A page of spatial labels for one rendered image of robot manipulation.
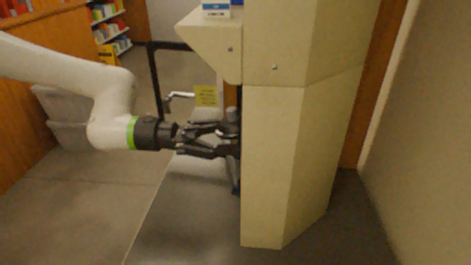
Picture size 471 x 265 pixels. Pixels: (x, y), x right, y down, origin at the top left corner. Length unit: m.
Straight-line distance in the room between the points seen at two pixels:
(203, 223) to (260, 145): 0.38
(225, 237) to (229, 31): 0.56
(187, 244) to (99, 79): 0.49
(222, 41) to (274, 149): 0.24
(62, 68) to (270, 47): 0.52
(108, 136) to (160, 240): 0.32
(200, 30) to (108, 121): 0.39
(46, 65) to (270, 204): 0.62
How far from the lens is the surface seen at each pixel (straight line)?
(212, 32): 0.49
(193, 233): 0.86
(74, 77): 0.82
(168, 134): 0.73
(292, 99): 0.53
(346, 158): 1.10
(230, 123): 0.69
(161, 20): 5.78
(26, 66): 0.82
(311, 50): 0.50
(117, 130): 0.77
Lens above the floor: 1.61
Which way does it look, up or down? 34 degrees down
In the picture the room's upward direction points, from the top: straight up
